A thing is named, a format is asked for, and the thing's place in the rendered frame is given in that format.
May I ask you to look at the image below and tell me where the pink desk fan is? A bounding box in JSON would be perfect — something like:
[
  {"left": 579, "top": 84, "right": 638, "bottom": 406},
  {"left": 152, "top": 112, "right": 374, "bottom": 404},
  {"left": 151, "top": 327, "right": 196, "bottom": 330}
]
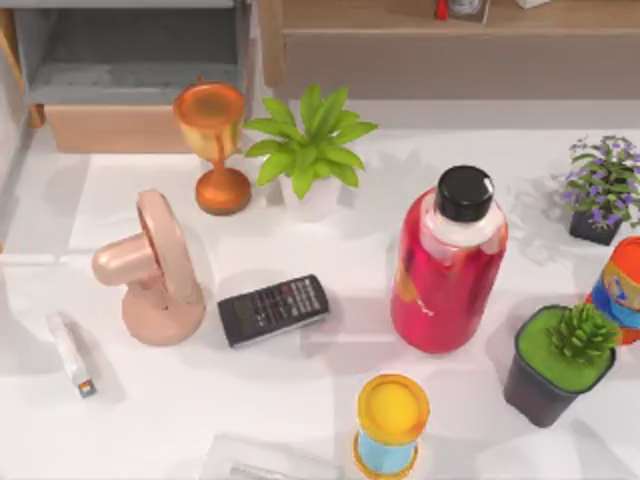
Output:
[{"left": 91, "top": 189, "right": 207, "bottom": 346}]

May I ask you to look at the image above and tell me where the green succulent in black pot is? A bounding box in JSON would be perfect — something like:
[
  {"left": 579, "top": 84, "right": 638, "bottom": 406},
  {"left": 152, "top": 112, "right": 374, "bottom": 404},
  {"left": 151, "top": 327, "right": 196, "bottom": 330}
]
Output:
[{"left": 502, "top": 301, "right": 623, "bottom": 415}]

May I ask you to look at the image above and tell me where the wooden open shelf unit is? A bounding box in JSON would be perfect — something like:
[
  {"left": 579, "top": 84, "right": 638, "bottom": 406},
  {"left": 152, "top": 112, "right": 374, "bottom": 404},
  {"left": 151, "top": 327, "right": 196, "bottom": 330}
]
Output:
[{"left": 257, "top": 0, "right": 640, "bottom": 101}]

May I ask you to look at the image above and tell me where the pale wooden drawer front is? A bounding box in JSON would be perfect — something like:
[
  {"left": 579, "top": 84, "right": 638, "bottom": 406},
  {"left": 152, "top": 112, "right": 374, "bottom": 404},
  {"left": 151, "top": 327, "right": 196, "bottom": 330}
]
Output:
[{"left": 43, "top": 102, "right": 194, "bottom": 154}]

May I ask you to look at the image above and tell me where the green plant in white pot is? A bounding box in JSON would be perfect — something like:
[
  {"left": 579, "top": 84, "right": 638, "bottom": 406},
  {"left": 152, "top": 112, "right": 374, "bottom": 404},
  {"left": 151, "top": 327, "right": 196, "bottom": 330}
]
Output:
[{"left": 241, "top": 83, "right": 380, "bottom": 223}]

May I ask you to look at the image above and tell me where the orange and blue can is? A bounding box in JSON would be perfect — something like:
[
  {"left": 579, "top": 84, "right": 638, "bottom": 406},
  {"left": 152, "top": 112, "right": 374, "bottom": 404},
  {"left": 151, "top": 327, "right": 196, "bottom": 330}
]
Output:
[{"left": 584, "top": 236, "right": 640, "bottom": 347}]

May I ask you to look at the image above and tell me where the black calculator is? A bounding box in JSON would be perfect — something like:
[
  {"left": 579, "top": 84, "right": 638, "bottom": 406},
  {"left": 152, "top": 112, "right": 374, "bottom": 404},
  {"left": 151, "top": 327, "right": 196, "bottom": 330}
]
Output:
[{"left": 216, "top": 273, "right": 331, "bottom": 349}]

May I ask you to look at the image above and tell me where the red bottle with black cap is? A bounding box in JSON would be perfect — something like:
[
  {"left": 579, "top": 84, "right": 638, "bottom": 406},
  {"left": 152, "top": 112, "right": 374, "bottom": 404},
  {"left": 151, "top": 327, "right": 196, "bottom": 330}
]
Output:
[{"left": 389, "top": 165, "right": 510, "bottom": 355}]

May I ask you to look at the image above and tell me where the white stapler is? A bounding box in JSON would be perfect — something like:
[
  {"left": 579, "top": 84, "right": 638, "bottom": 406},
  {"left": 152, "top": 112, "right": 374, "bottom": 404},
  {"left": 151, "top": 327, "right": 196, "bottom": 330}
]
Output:
[{"left": 45, "top": 310, "right": 98, "bottom": 400}]

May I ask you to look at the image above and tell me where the orange gold trophy cup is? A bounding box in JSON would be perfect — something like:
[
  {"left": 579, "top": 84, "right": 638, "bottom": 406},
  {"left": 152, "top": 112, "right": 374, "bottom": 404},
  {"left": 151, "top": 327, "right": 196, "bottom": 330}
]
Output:
[{"left": 172, "top": 77, "right": 253, "bottom": 217}]

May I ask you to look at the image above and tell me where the purple flower plant black pot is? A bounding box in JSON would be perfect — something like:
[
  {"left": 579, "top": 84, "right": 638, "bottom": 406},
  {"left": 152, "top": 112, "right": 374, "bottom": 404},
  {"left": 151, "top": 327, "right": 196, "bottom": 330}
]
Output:
[{"left": 551, "top": 133, "right": 640, "bottom": 247}]

